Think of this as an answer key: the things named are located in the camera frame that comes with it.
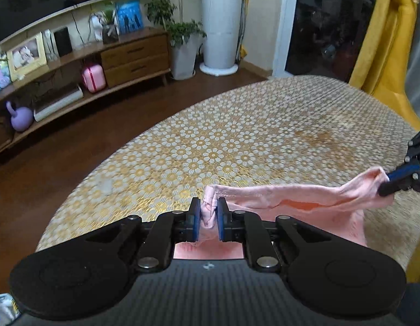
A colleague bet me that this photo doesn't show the person's dark trousers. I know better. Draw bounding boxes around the person's dark trousers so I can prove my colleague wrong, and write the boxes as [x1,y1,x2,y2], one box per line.
[398,280,420,326]

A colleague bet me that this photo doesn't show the purple kettlebell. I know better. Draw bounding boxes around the purple kettlebell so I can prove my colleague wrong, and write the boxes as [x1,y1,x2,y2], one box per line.
[6,100,34,132]

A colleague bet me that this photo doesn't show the gold floral lace tablecloth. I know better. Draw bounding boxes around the gold floral lace tablecloth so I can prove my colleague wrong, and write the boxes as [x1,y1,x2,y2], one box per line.
[36,75,420,279]

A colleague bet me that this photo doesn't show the pink round case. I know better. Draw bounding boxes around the pink round case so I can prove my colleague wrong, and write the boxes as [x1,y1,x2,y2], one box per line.
[81,64,107,93]

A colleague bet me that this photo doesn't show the yellow striped cloth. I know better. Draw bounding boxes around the yellow striped cloth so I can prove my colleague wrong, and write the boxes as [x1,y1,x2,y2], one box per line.
[240,0,255,62]

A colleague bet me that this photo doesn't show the yellow photo frame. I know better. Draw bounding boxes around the yellow photo frame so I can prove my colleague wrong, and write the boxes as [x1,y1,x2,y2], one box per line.
[7,32,48,82]

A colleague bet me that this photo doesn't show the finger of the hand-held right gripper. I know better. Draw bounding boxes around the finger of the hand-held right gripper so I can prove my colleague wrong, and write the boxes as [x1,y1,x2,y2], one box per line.
[379,173,420,197]
[387,132,420,181]

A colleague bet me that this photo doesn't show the yellow velvet chair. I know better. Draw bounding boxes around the yellow velvet chair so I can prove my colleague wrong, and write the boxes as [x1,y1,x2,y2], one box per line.
[349,0,420,282]

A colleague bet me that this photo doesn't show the blue picture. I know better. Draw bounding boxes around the blue picture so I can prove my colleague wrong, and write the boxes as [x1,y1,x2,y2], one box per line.
[115,0,143,35]

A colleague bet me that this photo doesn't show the grey curtain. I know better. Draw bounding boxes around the grey curtain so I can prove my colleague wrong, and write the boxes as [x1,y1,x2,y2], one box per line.
[405,0,420,124]

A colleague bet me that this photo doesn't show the wooden television cabinet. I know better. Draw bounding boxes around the wooden television cabinet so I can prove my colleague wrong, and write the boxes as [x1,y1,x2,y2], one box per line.
[0,27,171,164]

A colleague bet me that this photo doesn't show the pink printed garment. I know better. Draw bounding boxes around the pink printed garment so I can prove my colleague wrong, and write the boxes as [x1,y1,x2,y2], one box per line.
[174,166,396,260]

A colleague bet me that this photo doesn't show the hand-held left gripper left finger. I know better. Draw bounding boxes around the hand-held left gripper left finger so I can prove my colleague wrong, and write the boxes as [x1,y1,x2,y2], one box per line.
[79,197,201,273]

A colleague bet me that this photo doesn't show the white flat device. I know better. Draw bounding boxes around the white flat device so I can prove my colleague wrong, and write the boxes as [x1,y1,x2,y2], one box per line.
[33,85,84,122]

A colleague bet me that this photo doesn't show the plant in glass vase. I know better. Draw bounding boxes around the plant in glass vase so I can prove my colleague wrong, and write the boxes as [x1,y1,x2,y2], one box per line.
[89,5,120,45]

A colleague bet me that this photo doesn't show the colourful photo frame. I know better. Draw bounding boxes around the colourful photo frame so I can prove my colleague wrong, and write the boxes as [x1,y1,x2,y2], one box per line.
[0,52,11,93]

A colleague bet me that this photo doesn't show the green plant in white pot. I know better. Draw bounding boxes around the green plant in white pot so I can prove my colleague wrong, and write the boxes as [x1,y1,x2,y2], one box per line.
[120,0,207,80]

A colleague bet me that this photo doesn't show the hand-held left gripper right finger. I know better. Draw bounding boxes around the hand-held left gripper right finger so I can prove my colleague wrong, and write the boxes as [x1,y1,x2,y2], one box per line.
[217,197,336,274]

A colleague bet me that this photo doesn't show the black speaker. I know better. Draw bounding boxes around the black speaker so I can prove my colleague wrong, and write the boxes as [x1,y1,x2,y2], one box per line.
[54,26,73,58]

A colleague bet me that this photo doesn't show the black television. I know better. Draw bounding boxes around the black television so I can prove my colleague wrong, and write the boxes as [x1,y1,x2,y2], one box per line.
[0,0,136,43]

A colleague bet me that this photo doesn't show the glass balcony door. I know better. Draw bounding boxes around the glass balcony door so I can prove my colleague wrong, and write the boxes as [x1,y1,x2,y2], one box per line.
[273,0,380,82]

